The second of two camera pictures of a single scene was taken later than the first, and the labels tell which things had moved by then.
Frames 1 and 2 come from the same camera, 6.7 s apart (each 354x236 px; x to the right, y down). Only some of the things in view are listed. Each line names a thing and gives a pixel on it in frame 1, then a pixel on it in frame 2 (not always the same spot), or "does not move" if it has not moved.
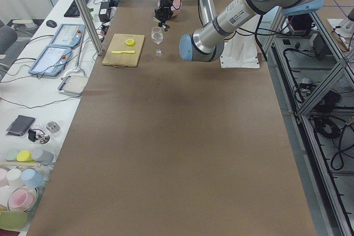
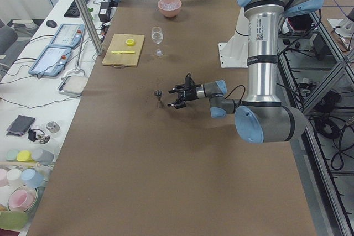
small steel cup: [53, 126] does not move
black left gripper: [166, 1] → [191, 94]
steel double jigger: [165, 27] → [158, 93]
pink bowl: [176, 6] does not move
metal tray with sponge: [72, 84] does not move
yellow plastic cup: [25, 156] does not move
